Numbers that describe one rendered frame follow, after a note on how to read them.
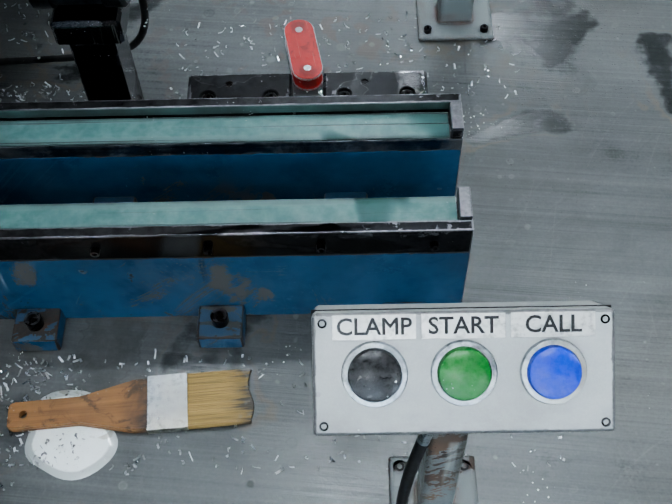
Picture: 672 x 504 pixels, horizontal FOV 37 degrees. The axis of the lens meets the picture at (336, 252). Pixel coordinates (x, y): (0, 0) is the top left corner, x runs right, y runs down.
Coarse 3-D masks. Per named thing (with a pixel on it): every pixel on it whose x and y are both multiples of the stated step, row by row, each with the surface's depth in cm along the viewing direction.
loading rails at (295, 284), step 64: (0, 128) 86; (64, 128) 86; (128, 128) 86; (192, 128) 86; (256, 128) 85; (320, 128) 85; (384, 128) 85; (448, 128) 85; (0, 192) 90; (64, 192) 90; (128, 192) 90; (192, 192) 91; (256, 192) 91; (320, 192) 91; (384, 192) 91; (448, 192) 91; (0, 256) 81; (64, 256) 81; (128, 256) 81; (192, 256) 81; (256, 256) 81; (320, 256) 81; (384, 256) 81; (448, 256) 81; (64, 320) 88
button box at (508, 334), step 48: (336, 336) 56; (384, 336) 56; (432, 336) 56; (480, 336) 56; (528, 336) 56; (576, 336) 56; (336, 384) 56; (432, 384) 56; (528, 384) 56; (336, 432) 56; (384, 432) 56; (432, 432) 56; (480, 432) 56; (528, 432) 56
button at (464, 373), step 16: (448, 352) 56; (464, 352) 55; (480, 352) 56; (448, 368) 55; (464, 368) 55; (480, 368) 55; (448, 384) 55; (464, 384) 55; (480, 384) 55; (464, 400) 56
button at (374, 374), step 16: (368, 352) 55; (384, 352) 55; (352, 368) 56; (368, 368) 55; (384, 368) 55; (400, 368) 56; (352, 384) 56; (368, 384) 55; (384, 384) 55; (368, 400) 56; (384, 400) 56
